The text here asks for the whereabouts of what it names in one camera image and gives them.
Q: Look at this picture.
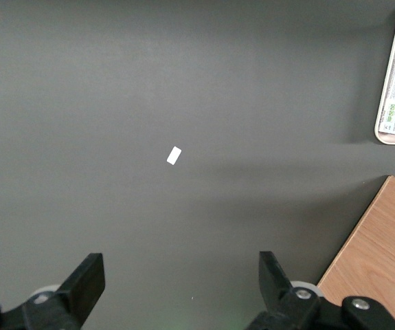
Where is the light wooden board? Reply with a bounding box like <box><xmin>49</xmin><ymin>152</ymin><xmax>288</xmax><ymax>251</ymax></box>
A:
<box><xmin>316</xmin><ymin>175</ymin><xmax>395</xmax><ymax>330</ymax></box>

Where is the small white sticker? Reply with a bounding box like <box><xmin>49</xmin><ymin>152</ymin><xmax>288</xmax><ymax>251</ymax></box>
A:
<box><xmin>166</xmin><ymin>146</ymin><xmax>183</xmax><ymax>166</ymax></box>

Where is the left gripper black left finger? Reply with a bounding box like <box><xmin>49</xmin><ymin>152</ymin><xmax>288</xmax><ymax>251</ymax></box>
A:
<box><xmin>0</xmin><ymin>253</ymin><xmax>106</xmax><ymax>330</ymax></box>

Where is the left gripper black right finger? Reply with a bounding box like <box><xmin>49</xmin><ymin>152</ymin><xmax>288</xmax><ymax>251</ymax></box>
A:
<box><xmin>247</xmin><ymin>251</ymin><xmax>395</xmax><ymax>330</ymax></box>

